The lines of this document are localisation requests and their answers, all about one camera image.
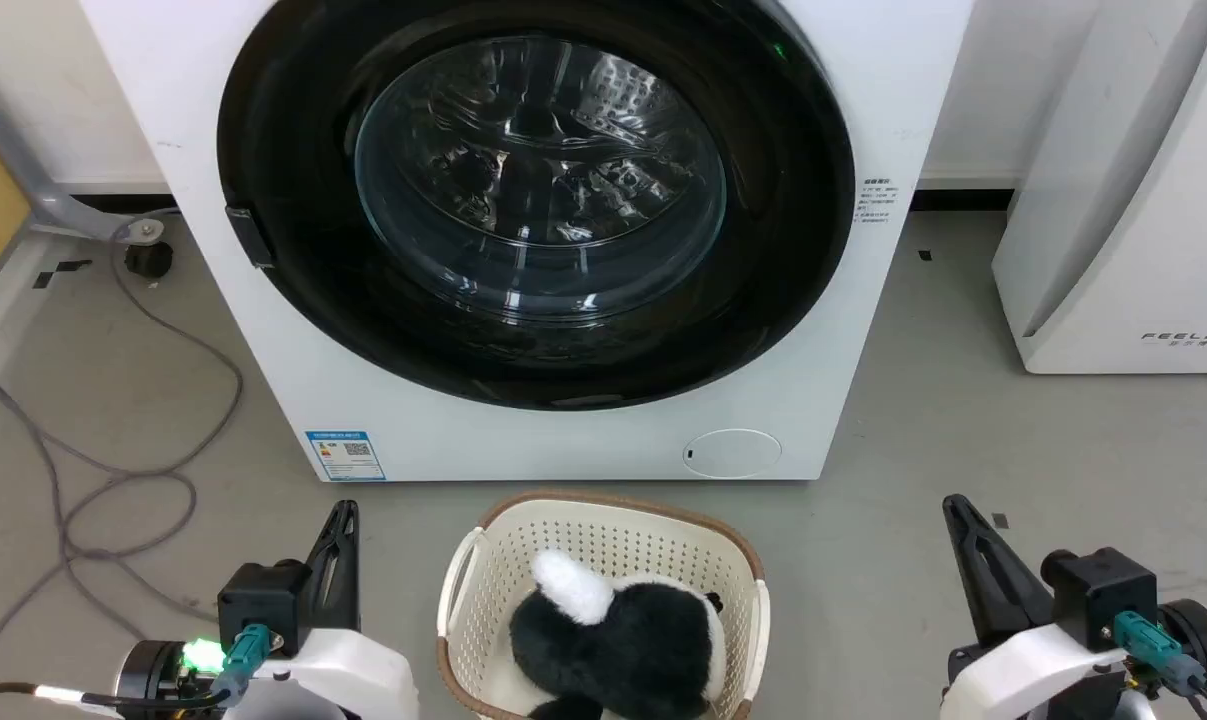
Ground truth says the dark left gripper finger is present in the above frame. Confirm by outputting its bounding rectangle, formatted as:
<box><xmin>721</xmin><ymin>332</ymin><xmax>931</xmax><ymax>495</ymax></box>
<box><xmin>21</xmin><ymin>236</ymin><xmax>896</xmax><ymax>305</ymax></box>
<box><xmin>329</xmin><ymin>500</ymin><xmax>362</xmax><ymax>641</ymax></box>
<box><xmin>301</xmin><ymin>500</ymin><xmax>350</xmax><ymax>646</ymax></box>

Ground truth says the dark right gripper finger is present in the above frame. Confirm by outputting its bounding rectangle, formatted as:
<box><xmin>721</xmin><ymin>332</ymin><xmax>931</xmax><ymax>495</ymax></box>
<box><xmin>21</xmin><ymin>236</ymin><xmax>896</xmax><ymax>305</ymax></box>
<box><xmin>948</xmin><ymin>494</ymin><xmax>1056</xmax><ymax>637</ymax></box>
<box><xmin>942</xmin><ymin>497</ymin><xmax>1026</xmax><ymax>649</ymax></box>

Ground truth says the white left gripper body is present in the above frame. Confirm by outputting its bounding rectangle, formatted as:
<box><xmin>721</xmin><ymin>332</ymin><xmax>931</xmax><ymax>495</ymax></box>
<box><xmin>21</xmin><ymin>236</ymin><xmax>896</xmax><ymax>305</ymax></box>
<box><xmin>225</xmin><ymin>625</ymin><xmax>421</xmax><ymax>720</ymax></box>

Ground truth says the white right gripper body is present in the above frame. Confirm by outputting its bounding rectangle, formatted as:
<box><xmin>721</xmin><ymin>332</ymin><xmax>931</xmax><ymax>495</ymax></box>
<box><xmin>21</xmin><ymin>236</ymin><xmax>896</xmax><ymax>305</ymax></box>
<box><xmin>941</xmin><ymin>620</ymin><xmax>1132</xmax><ymax>720</ymax></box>

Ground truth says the black round glass washer door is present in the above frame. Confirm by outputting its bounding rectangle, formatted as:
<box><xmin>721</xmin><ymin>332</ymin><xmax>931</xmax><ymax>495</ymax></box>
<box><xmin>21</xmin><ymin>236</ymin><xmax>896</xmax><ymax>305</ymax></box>
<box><xmin>216</xmin><ymin>0</ymin><xmax>857</xmax><ymax>412</ymax></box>

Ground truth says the white front-load washing machine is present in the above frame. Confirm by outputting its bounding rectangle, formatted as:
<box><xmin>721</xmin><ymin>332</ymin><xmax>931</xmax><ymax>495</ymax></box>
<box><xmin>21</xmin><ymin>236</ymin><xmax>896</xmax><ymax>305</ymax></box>
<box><xmin>80</xmin><ymin>0</ymin><xmax>976</xmax><ymax>484</ymax></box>

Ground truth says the blue energy label sticker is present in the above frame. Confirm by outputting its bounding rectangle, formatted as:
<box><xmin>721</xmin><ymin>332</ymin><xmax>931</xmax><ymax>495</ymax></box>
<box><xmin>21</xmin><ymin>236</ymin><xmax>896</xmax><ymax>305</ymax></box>
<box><xmin>305</xmin><ymin>430</ymin><xmax>387</xmax><ymax>483</ymax></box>

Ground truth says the cream perforated laundry basket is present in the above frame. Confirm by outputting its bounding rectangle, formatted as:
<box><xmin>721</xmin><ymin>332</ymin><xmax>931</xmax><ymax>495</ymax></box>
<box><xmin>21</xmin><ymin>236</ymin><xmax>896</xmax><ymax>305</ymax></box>
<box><xmin>436</xmin><ymin>490</ymin><xmax>771</xmax><ymax>720</ymax></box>

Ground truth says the round white filter cover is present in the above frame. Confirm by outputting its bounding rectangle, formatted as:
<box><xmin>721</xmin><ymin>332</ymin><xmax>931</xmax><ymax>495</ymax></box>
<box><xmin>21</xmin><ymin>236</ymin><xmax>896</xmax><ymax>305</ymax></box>
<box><xmin>683</xmin><ymin>428</ymin><xmax>784</xmax><ymax>479</ymax></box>

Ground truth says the black and white plush toy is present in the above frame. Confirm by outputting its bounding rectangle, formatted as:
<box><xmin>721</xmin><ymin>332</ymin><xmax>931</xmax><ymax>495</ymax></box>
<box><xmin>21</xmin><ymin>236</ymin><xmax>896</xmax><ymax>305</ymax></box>
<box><xmin>508</xmin><ymin>549</ymin><xmax>728</xmax><ymax>720</ymax></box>

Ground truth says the black caster wheel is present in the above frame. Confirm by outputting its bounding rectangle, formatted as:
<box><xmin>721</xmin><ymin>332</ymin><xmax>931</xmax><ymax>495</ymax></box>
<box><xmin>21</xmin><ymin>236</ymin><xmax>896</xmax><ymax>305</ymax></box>
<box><xmin>124</xmin><ymin>241</ymin><xmax>174</xmax><ymax>280</ymax></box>

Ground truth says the white air purifier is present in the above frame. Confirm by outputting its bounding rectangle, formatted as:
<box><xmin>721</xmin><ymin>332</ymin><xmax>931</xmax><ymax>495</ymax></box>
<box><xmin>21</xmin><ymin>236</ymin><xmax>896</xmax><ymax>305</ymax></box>
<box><xmin>991</xmin><ymin>0</ymin><xmax>1207</xmax><ymax>376</ymax></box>

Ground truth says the small printed warning label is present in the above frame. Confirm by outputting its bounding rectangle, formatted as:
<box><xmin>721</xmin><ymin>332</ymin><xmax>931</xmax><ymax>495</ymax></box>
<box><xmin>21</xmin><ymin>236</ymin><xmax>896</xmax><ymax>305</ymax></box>
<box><xmin>860</xmin><ymin>178</ymin><xmax>901</xmax><ymax>226</ymax></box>

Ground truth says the left cable with teal connector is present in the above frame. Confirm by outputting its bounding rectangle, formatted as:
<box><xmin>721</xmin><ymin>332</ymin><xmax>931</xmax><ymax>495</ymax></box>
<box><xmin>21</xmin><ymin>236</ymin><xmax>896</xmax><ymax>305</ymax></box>
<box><xmin>0</xmin><ymin>624</ymin><xmax>272</xmax><ymax>720</ymax></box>

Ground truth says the cable with teal connector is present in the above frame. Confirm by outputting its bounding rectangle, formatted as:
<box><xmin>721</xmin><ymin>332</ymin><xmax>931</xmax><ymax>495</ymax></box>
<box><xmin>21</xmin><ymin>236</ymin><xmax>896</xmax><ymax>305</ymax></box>
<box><xmin>1112</xmin><ymin>612</ymin><xmax>1207</xmax><ymax>720</ymax></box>
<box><xmin>0</xmin><ymin>624</ymin><xmax>272</xmax><ymax>720</ymax></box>

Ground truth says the right cable with teal connector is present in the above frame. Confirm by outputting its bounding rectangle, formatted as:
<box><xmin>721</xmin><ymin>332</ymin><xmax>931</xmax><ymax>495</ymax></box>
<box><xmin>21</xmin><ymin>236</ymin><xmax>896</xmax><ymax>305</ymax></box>
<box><xmin>1112</xmin><ymin>612</ymin><xmax>1207</xmax><ymax>720</ymax></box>

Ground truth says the grey floor cable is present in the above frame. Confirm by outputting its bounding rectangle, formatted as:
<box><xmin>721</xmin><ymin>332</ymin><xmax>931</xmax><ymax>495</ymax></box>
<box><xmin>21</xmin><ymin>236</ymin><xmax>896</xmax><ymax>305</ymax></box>
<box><xmin>0</xmin><ymin>208</ymin><xmax>245</xmax><ymax>701</ymax></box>

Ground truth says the grey metal frame leg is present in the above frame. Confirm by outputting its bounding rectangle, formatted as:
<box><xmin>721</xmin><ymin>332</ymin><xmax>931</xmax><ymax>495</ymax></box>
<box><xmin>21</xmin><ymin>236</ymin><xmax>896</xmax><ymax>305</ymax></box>
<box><xmin>0</xmin><ymin>106</ymin><xmax>166</xmax><ymax>244</ymax></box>

